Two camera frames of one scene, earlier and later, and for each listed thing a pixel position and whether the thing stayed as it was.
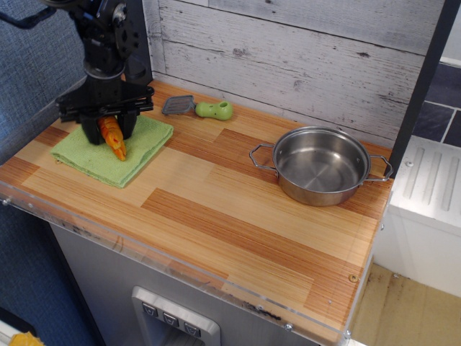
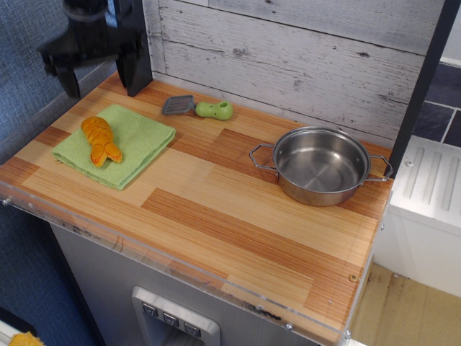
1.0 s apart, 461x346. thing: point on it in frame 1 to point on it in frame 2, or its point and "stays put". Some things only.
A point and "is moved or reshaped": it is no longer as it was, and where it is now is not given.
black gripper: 100,95 to 94,40
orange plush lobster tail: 113,135 is moved or reshaped
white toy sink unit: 421,237 stays put
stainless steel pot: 320,166 stays put
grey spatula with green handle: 175,104 stays put
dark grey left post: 137,68 stays put
